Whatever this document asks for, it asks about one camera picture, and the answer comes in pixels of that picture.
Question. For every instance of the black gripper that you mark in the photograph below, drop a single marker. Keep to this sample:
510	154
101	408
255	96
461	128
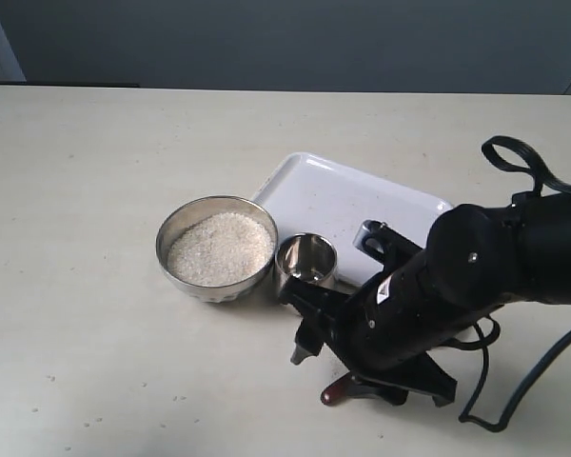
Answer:
383	332

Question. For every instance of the dark red wooden spoon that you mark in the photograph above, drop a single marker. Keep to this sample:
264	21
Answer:
340	390

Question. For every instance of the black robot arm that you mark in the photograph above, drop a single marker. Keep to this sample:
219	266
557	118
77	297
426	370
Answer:
532	237

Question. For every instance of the stainless steel cup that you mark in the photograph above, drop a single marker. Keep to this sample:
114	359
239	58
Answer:
307	256

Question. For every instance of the steel bowl of rice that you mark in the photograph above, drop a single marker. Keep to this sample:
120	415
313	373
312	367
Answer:
217	248

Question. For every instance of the white rectangular tray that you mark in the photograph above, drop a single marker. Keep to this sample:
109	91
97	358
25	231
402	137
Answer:
308	193

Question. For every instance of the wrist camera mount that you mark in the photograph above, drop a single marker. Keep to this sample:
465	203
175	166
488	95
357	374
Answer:
383	244

